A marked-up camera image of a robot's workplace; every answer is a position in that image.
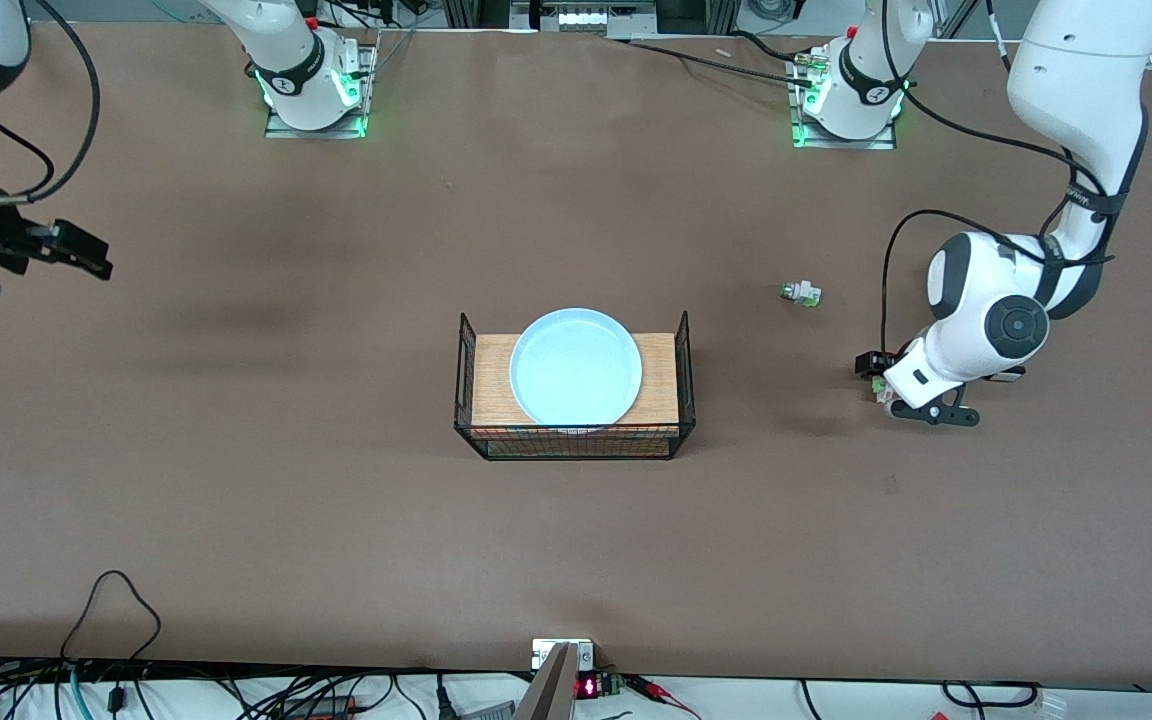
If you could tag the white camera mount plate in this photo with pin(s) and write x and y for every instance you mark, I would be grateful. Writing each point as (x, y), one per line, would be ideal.
(584, 655)

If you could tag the wooden board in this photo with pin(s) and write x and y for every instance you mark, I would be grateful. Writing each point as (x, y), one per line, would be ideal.
(491, 390)

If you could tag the light blue round plate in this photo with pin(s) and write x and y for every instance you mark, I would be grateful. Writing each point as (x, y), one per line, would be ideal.
(576, 370)

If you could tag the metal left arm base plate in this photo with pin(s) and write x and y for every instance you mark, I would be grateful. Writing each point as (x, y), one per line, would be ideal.
(846, 144)

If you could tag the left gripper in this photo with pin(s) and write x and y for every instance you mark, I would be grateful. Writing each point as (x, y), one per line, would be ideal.
(871, 364)

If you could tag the grey power adapter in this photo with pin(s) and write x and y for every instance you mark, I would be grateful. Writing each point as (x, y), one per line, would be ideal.
(486, 712)

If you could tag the white device on frame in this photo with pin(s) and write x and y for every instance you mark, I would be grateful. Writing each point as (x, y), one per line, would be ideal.
(584, 18)

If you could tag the black power adapter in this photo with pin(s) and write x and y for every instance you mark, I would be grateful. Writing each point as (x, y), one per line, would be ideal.
(326, 707)

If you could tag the red push button switch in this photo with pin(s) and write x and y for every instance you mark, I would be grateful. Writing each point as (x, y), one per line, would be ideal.
(878, 385)

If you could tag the grey metal bar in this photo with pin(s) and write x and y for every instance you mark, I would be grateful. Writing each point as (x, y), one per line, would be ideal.
(548, 695)

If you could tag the green push button switch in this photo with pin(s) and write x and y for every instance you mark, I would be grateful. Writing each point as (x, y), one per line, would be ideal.
(804, 293)

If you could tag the red digit display module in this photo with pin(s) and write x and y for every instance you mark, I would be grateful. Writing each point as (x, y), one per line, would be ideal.
(588, 687)

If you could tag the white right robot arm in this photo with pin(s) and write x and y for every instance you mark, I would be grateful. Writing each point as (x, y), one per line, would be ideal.
(286, 60)

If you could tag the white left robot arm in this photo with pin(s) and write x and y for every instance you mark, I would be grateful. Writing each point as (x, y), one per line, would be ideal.
(1076, 80)

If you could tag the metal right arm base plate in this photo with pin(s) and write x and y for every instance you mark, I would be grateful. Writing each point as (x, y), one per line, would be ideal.
(316, 133)

